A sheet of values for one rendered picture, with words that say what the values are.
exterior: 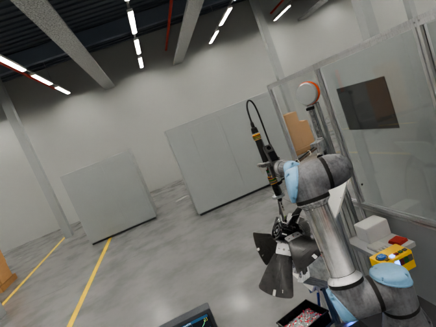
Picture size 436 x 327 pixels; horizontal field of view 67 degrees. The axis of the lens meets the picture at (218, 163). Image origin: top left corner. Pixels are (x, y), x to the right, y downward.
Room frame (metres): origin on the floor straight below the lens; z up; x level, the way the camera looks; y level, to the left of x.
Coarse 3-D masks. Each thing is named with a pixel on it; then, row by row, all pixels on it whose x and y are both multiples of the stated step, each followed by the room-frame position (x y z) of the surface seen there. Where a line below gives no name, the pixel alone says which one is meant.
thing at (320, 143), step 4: (316, 140) 2.22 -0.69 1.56; (320, 140) 2.17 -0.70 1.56; (324, 140) 2.18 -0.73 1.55; (312, 144) 2.15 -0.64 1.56; (316, 144) 2.13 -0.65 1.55; (320, 144) 2.12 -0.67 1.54; (324, 144) 2.16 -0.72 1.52; (320, 148) 2.12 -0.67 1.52; (324, 148) 2.15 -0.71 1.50; (316, 152) 2.15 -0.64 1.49
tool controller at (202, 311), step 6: (198, 306) 1.33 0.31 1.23; (204, 306) 1.29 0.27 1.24; (186, 312) 1.32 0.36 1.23; (192, 312) 1.28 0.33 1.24; (198, 312) 1.25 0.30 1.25; (204, 312) 1.23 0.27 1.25; (210, 312) 1.24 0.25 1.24; (180, 318) 1.27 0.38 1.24; (186, 318) 1.24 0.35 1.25; (192, 318) 1.22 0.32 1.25; (198, 318) 1.22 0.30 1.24; (204, 318) 1.23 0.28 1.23; (210, 318) 1.23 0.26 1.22; (162, 324) 1.29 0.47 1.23; (168, 324) 1.26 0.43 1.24; (174, 324) 1.22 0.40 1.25; (180, 324) 1.21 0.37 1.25; (186, 324) 1.21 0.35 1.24; (192, 324) 1.22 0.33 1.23; (198, 324) 1.22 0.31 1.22; (204, 324) 1.22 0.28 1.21; (210, 324) 1.22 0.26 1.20; (216, 324) 1.22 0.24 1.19
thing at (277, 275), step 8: (272, 256) 1.79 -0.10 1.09; (280, 256) 1.77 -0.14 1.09; (288, 256) 1.75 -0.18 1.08; (272, 264) 1.77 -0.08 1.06; (280, 264) 1.74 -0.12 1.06; (288, 264) 1.73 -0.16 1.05; (264, 272) 1.78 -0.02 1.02; (272, 272) 1.74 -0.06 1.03; (280, 272) 1.72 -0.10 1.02; (288, 272) 1.70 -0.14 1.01; (264, 280) 1.76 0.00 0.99; (272, 280) 1.72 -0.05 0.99; (280, 280) 1.70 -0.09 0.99; (288, 280) 1.68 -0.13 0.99; (264, 288) 1.74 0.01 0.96; (272, 288) 1.70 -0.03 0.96; (280, 288) 1.68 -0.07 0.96; (288, 288) 1.65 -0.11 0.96; (280, 296) 1.65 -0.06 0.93; (288, 296) 1.63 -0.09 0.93
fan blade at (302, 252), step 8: (296, 240) 1.68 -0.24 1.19; (304, 240) 1.65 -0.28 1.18; (312, 240) 1.61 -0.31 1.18; (296, 248) 1.61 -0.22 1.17; (304, 248) 1.57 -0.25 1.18; (312, 248) 1.55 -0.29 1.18; (296, 256) 1.57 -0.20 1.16; (304, 256) 1.53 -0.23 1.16; (312, 256) 1.50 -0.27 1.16; (296, 264) 1.53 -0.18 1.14; (304, 264) 1.49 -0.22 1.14
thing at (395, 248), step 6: (396, 246) 1.47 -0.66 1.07; (378, 252) 1.47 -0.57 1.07; (384, 252) 1.45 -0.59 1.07; (390, 252) 1.43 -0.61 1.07; (402, 252) 1.40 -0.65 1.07; (408, 252) 1.39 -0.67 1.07; (372, 258) 1.44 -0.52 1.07; (390, 258) 1.39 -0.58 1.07; (396, 258) 1.38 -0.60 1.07; (372, 264) 1.45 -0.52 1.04; (408, 264) 1.39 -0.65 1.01; (414, 264) 1.39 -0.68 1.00; (408, 270) 1.39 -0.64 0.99
